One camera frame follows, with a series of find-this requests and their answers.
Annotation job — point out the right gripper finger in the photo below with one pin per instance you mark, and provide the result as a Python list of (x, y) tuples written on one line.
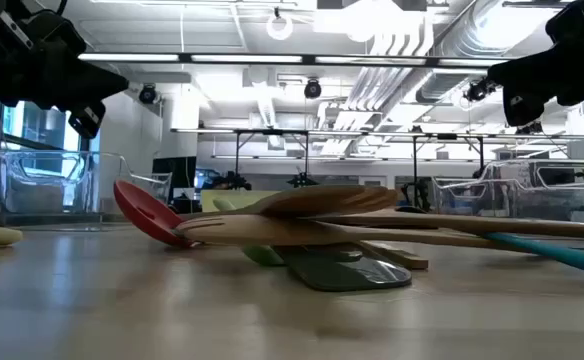
[(532, 72)]

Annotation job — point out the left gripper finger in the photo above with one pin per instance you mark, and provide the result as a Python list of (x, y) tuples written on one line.
[(94, 85)]

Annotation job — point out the sky blue silicone spatula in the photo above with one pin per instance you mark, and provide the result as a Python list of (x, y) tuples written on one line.
[(572, 255)]

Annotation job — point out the wooden salad fork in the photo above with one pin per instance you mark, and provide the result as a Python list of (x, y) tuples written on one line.
[(272, 231)]

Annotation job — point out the green silicone spatula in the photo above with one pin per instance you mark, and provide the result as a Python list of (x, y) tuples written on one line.
[(264, 256)]

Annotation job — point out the overhead LED light bar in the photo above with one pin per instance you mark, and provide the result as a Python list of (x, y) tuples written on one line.
[(132, 57)]

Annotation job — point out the clear plastic bin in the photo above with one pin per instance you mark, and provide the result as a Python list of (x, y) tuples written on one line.
[(47, 200), (522, 200)]

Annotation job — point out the yellow plastic bin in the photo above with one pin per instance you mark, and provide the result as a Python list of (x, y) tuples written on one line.
[(222, 194)]

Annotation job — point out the black ceiling camera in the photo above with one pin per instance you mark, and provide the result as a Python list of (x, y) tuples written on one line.
[(477, 91), (529, 129), (148, 95), (313, 90)]

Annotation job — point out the silver spiral air duct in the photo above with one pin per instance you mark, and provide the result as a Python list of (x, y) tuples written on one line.
[(472, 40)]

